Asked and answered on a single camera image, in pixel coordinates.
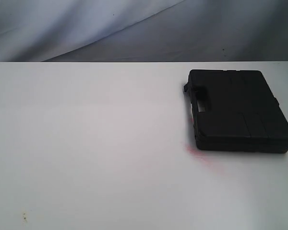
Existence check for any black plastic carrying case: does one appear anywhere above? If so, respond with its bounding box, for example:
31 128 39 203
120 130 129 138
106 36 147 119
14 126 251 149
184 69 288 153

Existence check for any grey fabric backdrop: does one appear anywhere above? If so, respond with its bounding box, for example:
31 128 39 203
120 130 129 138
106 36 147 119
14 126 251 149
0 0 288 62

